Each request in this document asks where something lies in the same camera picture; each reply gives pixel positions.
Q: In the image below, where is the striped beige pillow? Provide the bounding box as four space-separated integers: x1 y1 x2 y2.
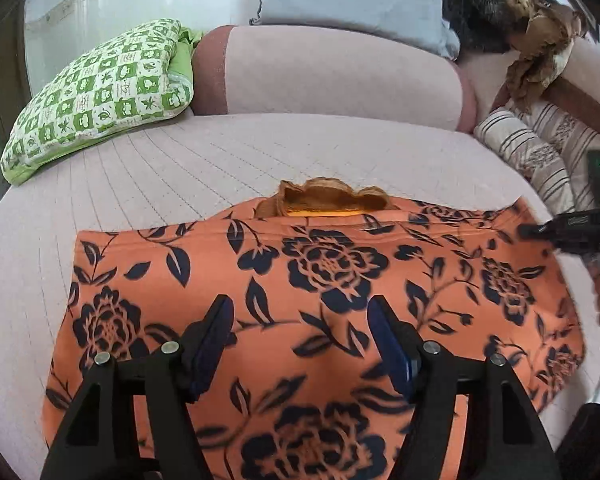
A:
474 101 600 216

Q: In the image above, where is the black fluffy fabric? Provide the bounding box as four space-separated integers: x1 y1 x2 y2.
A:
443 0 519 53

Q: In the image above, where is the pink bolster cushion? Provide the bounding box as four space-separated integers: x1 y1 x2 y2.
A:
190 25 478 133

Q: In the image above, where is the green patterned pillow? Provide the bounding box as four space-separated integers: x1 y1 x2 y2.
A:
1 18 204 185

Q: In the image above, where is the orange floral garment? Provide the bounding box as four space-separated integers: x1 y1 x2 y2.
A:
42 197 585 479

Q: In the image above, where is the quilted pink bed mattress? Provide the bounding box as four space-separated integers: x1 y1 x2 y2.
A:
0 114 600 479

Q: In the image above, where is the brown crumpled cloth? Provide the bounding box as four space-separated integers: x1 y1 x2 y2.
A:
493 0 588 112

